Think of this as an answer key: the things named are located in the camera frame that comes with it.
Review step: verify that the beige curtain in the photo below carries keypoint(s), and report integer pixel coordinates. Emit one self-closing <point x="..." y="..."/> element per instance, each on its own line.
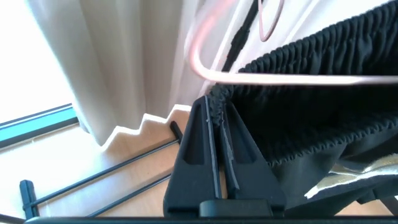
<point x="109" y="62"/>

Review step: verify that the pink clothes hanger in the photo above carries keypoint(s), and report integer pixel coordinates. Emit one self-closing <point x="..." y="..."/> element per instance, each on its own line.
<point x="263" y="39"/>
<point x="280" y="79"/>

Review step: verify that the black shorts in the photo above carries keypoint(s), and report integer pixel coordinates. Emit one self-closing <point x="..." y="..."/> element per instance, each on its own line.
<point x="311" y="118"/>

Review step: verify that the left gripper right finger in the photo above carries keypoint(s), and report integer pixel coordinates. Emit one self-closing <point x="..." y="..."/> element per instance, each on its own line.
<point x="255" y="180"/>

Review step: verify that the black clothes rack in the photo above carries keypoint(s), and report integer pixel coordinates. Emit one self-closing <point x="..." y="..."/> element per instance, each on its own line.
<point x="239" y="40"/>

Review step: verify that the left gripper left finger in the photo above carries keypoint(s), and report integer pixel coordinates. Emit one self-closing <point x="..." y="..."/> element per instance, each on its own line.
<point x="186" y="186"/>

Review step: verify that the window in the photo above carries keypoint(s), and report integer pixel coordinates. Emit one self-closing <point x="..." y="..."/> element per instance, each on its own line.
<point x="37" y="123"/>

